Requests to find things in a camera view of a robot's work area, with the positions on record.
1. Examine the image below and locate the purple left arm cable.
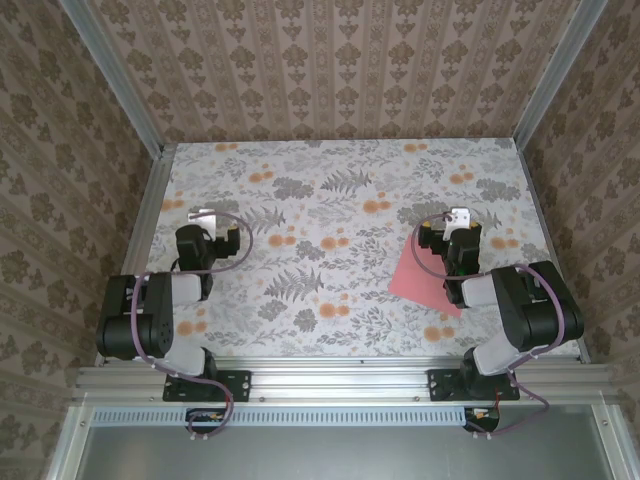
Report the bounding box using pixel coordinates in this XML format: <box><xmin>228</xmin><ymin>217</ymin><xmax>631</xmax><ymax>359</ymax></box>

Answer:
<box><xmin>130</xmin><ymin>212</ymin><xmax>254</xmax><ymax>444</ymax></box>

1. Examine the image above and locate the long aluminium base rail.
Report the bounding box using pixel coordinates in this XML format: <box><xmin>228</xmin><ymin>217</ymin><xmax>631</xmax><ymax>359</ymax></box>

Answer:
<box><xmin>72</xmin><ymin>363</ymin><xmax>621</xmax><ymax>404</ymax></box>

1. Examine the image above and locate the grey sheet metal panel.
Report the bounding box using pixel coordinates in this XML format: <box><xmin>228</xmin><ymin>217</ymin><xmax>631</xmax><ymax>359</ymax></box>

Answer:
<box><xmin>47</xmin><ymin>404</ymin><xmax>640</xmax><ymax>480</ymax></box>

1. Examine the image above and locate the floral patterned table mat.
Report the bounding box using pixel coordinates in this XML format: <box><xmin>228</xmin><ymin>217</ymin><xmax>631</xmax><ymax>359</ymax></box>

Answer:
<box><xmin>122</xmin><ymin>141</ymin><xmax>585</xmax><ymax>359</ymax></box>

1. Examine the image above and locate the pink cloth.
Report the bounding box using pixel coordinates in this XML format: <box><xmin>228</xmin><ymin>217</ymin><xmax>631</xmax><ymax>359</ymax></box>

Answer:
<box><xmin>387</xmin><ymin>233</ymin><xmax>464</xmax><ymax>319</ymax></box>

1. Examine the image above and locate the aluminium side rail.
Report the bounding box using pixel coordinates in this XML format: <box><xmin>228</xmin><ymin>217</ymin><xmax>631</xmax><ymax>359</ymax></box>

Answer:
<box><xmin>97</xmin><ymin>144</ymin><xmax>176</xmax><ymax>369</ymax></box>
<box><xmin>514</xmin><ymin>139</ymin><xmax>591</xmax><ymax>364</ymax></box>

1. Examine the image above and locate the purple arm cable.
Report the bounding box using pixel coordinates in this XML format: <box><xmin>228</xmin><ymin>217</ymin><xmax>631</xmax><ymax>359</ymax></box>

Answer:
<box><xmin>130</xmin><ymin>212</ymin><xmax>254</xmax><ymax>444</ymax></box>
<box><xmin>413</xmin><ymin>212</ymin><xmax>551</xmax><ymax>442</ymax></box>

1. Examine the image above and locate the grey slotted cable duct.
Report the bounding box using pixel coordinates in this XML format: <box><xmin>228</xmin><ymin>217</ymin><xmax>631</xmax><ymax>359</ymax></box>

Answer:
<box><xmin>92</xmin><ymin>405</ymin><xmax>501</xmax><ymax>427</ymax></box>

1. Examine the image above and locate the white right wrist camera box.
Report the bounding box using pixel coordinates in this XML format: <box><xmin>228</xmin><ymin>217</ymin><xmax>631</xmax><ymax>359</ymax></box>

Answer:
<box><xmin>444</xmin><ymin>208</ymin><xmax>472</xmax><ymax>232</ymax></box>

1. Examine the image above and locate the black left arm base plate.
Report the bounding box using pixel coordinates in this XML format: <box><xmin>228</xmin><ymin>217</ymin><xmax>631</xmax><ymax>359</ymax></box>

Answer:
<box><xmin>163</xmin><ymin>368</ymin><xmax>252</xmax><ymax>403</ymax></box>

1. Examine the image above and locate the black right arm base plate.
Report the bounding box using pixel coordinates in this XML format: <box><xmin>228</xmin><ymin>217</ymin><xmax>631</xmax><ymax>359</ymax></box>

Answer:
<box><xmin>427</xmin><ymin>368</ymin><xmax>521</xmax><ymax>404</ymax></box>

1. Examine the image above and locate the aluminium corner post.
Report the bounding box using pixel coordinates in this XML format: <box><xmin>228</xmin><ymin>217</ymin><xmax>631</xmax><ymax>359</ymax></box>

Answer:
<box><xmin>64</xmin><ymin>0</ymin><xmax>167</xmax><ymax>157</ymax></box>
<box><xmin>512</xmin><ymin>0</ymin><xmax>609</xmax><ymax>151</ymax></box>

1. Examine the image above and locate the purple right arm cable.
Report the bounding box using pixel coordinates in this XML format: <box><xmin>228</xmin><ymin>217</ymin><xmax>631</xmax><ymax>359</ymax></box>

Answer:
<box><xmin>413</xmin><ymin>212</ymin><xmax>551</xmax><ymax>442</ymax></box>

